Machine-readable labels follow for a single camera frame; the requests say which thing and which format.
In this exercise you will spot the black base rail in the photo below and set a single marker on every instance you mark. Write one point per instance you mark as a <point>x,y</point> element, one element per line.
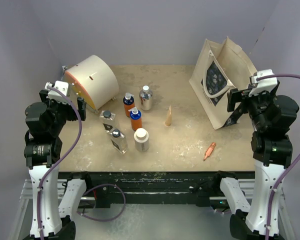
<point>199,188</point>

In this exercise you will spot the clear square bottle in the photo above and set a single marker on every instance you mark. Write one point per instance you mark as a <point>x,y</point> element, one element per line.
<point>118,140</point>
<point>109,120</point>

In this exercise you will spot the clear square bottle front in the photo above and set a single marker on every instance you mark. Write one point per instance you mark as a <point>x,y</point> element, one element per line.
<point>118,140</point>

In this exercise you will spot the canvas tote bag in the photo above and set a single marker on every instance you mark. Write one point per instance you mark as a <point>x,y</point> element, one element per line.
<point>220,68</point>

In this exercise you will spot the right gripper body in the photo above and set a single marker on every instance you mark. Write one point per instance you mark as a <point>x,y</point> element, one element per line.
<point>255,105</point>

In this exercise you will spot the dark blue orange pump bottle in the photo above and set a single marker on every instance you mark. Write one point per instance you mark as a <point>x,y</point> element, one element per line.
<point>128,103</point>

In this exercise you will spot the orange highlighter pen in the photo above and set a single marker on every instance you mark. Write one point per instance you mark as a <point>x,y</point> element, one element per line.
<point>209,151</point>

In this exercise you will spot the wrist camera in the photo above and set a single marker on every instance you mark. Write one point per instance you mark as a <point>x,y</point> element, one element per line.
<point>262,81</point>
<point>54,90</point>

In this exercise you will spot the silver metallic bottle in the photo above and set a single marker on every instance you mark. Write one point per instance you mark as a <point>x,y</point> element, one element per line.
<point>146,98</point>

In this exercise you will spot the bright blue orange pump bottle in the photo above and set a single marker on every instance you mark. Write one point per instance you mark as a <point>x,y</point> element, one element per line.
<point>135,118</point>

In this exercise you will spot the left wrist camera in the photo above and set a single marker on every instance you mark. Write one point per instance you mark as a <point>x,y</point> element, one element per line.
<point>54,90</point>

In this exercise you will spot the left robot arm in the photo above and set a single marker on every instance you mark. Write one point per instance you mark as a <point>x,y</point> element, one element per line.
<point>45,120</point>

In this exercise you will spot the wooden cone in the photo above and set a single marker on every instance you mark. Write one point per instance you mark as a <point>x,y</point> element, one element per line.
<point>168,120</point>

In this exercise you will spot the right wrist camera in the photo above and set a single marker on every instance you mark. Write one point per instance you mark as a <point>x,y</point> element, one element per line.
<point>262,81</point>

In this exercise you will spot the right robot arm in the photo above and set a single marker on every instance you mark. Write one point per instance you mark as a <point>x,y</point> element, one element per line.
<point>272,152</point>

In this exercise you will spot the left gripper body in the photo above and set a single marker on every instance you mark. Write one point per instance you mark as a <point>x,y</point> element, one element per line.
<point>61,111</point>

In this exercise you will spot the white bottle wooden cap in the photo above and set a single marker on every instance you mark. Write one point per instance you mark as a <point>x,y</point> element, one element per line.
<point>141,139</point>

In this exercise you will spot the white cylindrical box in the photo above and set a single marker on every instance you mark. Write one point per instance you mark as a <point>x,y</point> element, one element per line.
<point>93,80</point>

